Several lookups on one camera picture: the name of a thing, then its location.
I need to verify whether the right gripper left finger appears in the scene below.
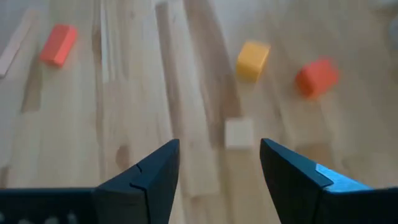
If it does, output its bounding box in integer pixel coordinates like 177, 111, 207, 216
93, 138, 181, 224

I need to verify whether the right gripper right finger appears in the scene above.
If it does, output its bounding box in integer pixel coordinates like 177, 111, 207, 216
259, 138, 374, 224

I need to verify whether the small natural wood block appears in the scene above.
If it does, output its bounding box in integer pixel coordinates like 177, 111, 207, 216
224, 117, 255, 151

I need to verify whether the yellow wooden cube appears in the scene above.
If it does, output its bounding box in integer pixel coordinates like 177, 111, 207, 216
235, 40, 271, 83

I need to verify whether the long red wooden block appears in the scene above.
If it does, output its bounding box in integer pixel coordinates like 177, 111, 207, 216
39, 23, 78, 68

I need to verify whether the long natural wood plank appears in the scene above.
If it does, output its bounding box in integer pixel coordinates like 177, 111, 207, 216
0, 9, 34, 79

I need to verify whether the red wooden cube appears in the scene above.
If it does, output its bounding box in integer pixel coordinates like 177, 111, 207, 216
294, 57, 340, 100

